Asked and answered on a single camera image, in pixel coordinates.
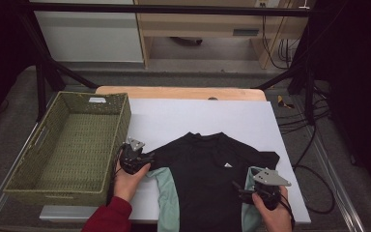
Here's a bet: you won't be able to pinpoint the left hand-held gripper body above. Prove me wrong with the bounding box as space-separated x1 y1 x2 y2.
119 137 146 175

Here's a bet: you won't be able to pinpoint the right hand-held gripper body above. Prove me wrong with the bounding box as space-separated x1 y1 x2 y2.
253 167 293 211

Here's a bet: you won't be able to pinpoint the black and mint green shirt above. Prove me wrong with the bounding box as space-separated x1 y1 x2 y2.
146 130 281 232

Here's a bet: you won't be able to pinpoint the green woven basket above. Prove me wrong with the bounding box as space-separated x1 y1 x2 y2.
3 91 132 207

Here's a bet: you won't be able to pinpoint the person's right hand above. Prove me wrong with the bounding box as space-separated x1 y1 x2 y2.
251 186 294 232

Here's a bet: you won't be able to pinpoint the person's left hand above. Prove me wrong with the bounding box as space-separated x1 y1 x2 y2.
113 160 152 203

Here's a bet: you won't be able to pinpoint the light wooden table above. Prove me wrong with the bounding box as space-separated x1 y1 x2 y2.
95 85 268 102

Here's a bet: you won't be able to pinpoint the white table board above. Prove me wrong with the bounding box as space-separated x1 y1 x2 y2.
39 98 312 225

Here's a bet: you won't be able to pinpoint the yellow and black tape piece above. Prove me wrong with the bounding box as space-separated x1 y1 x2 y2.
276 95 296 110

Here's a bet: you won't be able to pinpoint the black metal stand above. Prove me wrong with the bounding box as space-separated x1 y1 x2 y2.
254 9 318 126
15 0 100 123

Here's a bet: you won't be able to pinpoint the white cabinet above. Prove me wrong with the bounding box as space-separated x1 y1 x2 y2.
32 0 144 63

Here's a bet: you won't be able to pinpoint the light wooden desk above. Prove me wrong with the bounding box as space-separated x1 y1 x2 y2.
133 0 317 71

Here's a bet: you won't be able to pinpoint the black curtain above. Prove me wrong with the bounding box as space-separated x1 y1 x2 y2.
312 0 371 197
0 0 37 136

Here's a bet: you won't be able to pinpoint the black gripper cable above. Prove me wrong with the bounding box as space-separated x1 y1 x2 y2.
107 143 127 207
279 124 336 226

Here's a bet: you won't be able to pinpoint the black floor cables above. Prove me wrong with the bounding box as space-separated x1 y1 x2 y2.
276 81 332 135

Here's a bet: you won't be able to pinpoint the hanging black cables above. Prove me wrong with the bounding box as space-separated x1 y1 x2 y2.
260 14 300 71

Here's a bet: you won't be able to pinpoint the black horizontal frame bar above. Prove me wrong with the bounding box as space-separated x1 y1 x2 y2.
28 2 310 17

